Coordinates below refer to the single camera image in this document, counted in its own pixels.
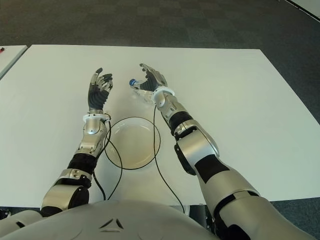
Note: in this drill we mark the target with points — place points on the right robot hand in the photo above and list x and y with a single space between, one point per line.
151 83

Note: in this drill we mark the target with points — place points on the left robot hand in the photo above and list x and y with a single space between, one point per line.
96 98

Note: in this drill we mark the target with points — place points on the clear water bottle blue cap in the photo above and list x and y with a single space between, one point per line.
131 82

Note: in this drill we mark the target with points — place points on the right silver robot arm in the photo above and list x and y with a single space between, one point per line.
200 147

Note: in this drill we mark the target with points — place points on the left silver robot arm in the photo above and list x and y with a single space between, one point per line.
92 132

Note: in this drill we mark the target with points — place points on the white plate black rim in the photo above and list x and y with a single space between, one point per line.
132 147

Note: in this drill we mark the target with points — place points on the white side table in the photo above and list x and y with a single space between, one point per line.
10 61

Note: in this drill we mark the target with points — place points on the red marker pen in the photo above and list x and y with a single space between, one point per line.
2 50

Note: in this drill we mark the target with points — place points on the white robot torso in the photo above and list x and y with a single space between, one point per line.
112 217

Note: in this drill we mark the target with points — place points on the grey table leg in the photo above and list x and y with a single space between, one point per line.
197 215

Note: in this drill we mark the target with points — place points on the black metal stand frame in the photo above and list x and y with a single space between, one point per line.
4 213

